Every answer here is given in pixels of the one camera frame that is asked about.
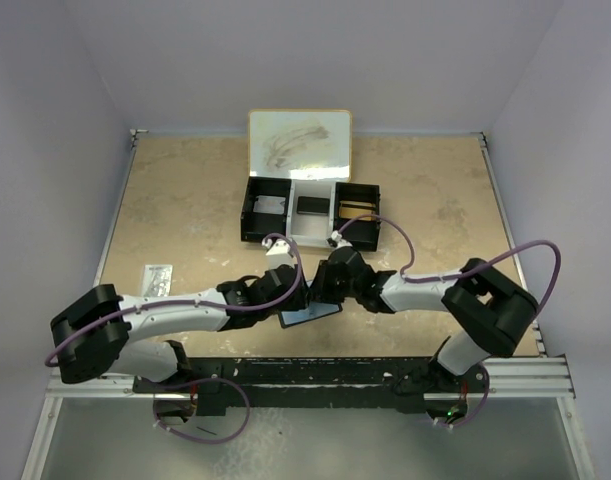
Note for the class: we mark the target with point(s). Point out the clear plastic packet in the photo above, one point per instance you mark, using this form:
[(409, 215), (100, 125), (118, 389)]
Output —
[(156, 280)]

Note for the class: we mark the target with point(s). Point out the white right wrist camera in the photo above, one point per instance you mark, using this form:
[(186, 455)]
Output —
[(337, 241)]

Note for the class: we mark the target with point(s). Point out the black leather card holder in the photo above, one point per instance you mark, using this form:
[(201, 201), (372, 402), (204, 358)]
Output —
[(314, 311)]

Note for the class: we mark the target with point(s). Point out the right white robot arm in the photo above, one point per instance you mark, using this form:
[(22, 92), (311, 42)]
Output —
[(492, 310)]

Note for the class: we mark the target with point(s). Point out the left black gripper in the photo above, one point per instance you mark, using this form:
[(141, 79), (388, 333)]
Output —
[(300, 299)]

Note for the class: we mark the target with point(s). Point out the white board with wooden frame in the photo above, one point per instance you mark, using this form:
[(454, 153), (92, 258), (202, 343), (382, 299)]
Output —
[(300, 144)]

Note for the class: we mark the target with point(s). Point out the silver card in tray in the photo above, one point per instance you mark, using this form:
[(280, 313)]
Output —
[(273, 205)]

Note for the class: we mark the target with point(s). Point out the gold card in tray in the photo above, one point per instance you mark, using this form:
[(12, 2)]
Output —
[(351, 209)]

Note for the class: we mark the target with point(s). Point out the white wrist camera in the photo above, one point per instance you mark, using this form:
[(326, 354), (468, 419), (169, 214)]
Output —
[(278, 252), (337, 241)]

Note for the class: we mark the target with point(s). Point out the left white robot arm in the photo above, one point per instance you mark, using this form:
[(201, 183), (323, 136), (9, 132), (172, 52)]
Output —
[(103, 331)]

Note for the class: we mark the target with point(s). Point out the black and white compartment tray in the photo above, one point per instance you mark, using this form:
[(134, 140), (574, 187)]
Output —
[(311, 230)]

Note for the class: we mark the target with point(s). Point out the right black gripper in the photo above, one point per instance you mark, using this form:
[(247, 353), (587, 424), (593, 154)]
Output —
[(318, 287)]

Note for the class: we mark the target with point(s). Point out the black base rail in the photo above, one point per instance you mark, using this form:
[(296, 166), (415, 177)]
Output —
[(405, 384)]

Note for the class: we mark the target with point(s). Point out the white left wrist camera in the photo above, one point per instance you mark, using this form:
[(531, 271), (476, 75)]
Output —
[(278, 252)]

